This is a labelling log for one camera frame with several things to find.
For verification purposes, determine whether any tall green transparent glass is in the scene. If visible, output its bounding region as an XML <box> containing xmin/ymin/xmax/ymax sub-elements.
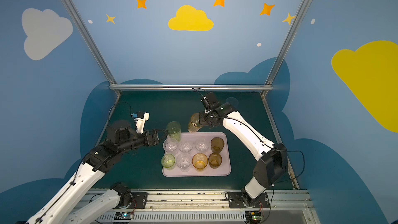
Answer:
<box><xmin>166</xmin><ymin>121</ymin><xmax>181</xmax><ymax>142</ymax></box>

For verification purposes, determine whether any clear faceted glass four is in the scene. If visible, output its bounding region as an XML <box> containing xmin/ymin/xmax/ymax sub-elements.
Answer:
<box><xmin>163</xmin><ymin>138</ymin><xmax>178</xmax><ymax>155</ymax></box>

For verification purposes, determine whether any tall yellow transparent glass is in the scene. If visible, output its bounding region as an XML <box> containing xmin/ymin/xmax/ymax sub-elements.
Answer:
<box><xmin>188</xmin><ymin>113</ymin><xmax>202</xmax><ymax>133</ymax></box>

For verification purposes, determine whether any small green transparent glass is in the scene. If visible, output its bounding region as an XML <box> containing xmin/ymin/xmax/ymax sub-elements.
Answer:
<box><xmin>161</xmin><ymin>154</ymin><xmax>176</xmax><ymax>170</ymax></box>

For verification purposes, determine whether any clear faceted glass two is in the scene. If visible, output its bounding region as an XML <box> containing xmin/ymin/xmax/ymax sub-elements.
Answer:
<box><xmin>179</xmin><ymin>140</ymin><xmax>194</xmax><ymax>153</ymax></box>

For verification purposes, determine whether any tall frosted blue glass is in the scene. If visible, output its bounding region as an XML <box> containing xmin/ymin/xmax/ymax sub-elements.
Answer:
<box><xmin>226</xmin><ymin>97</ymin><xmax>239</xmax><ymax>108</ymax></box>

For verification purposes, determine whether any dimpled amber glass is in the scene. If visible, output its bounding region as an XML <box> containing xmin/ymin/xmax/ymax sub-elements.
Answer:
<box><xmin>208</xmin><ymin>153</ymin><xmax>222</xmax><ymax>169</ymax></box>
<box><xmin>210</xmin><ymin>137</ymin><xmax>225</xmax><ymax>153</ymax></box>

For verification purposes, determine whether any clear faceted glass one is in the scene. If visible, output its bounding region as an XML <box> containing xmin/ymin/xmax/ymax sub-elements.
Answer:
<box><xmin>176</xmin><ymin>153</ymin><xmax>192</xmax><ymax>172</ymax></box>

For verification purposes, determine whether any clear faceted glass three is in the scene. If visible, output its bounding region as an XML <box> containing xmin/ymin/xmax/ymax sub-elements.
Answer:
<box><xmin>195</xmin><ymin>139</ymin><xmax>209</xmax><ymax>152</ymax></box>

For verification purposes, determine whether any short yellow transparent glass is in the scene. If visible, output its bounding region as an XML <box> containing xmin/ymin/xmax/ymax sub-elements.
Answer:
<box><xmin>192</xmin><ymin>153</ymin><xmax>208</xmax><ymax>171</ymax></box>

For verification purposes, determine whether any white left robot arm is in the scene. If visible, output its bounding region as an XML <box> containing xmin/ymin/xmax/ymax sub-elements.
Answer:
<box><xmin>25</xmin><ymin>118</ymin><xmax>169</xmax><ymax>224</ymax></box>

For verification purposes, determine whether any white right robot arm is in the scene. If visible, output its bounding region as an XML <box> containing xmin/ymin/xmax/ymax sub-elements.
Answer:
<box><xmin>199</xmin><ymin>98</ymin><xmax>288</xmax><ymax>205</ymax></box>

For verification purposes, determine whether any white plastic tray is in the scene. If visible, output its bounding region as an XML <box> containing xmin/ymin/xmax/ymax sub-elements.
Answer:
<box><xmin>162</xmin><ymin>132</ymin><xmax>231</xmax><ymax>177</ymax></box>

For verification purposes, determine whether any left green circuit board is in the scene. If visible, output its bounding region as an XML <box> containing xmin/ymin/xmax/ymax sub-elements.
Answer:
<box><xmin>114</xmin><ymin>212</ymin><xmax>134</xmax><ymax>220</ymax></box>

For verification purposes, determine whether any green circuit board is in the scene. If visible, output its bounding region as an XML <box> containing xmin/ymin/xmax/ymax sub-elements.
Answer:
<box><xmin>114</xmin><ymin>212</ymin><xmax>134</xmax><ymax>220</ymax></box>
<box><xmin>246</xmin><ymin>212</ymin><xmax>263</xmax><ymax>224</ymax></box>

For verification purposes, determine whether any right green circuit board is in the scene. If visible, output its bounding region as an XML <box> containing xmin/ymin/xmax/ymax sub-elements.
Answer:
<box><xmin>246</xmin><ymin>212</ymin><xmax>263</xmax><ymax>224</ymax></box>

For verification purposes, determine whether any left table edge rail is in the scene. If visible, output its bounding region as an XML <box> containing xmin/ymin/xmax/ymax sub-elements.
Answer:
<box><xmin>95</xmin><ymin>96</ymin><xmax>120</xmax><ymax>145</ymax></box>

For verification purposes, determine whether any table edge rail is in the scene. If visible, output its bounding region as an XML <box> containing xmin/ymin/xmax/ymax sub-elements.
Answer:
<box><xmin>95</xmin><ymin>96</ymin><xmax>120</xmax><ymax>145</ymax></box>
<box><xmin>261</xmin><ymin>94</ymin><xmax>300</xmax><ymax>190</ymax></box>

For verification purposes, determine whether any horizontal aluminium frame rail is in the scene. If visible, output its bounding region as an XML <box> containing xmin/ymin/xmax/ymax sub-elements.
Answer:
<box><xmin>109</xmin><ymin>84</ymin><xmax>273</xmax><ymax>91</ymax></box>

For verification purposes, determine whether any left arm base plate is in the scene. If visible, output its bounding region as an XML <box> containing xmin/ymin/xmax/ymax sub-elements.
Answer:
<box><xmin>119</xmin><ymin>192</ymin><xmax>148</xmax><ymax>209</ymax></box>

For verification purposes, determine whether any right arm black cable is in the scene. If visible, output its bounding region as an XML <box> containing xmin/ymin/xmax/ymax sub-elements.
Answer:
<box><xmin>273</xmin><ymin>149</ymin><xmax>306</xmax><ymax>184</ymax></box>

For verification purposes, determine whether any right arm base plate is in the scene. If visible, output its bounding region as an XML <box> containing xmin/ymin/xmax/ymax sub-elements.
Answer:
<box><xmin>225</xmin><ymin>191</ymin><xmax>271</xmax><ymax>208</ymax></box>

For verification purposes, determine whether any white vented cable duct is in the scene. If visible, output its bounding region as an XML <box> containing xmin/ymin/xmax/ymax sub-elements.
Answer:
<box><xmin>94</xmin><ymin>211</ymin><xmax>247</xmax><ymax>224</ymax></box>

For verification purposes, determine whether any right table edge rail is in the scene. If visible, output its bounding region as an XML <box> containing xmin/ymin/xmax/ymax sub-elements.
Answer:
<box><xmin>261</xmin><ymin>94</ymin><xmax>300</xmax><ymax>190</ymax></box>

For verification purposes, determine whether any right aluminium frame post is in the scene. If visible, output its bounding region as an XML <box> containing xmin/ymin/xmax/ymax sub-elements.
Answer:
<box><xmin>261</xmin><ymin>0</ymin><xmax>313</xmax><ymax>99</ymax></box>

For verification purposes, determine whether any aluminium frame post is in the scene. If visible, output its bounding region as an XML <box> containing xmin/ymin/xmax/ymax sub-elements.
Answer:
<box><xmin>261</xmin><ymin>0</ymin><xmax>313</xmax><ymax>99</ymax></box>
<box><xmin>61</xmin><ymin>0</ymin><xmax>117</xmax><ymax>86</ymax></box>

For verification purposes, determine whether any left aluminium frame post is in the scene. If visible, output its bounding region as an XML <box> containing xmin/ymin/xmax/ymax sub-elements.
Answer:
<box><xmin>61</xmin><ymin>0</ymin><xmax>117</xmax><ymax>86</ymax></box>

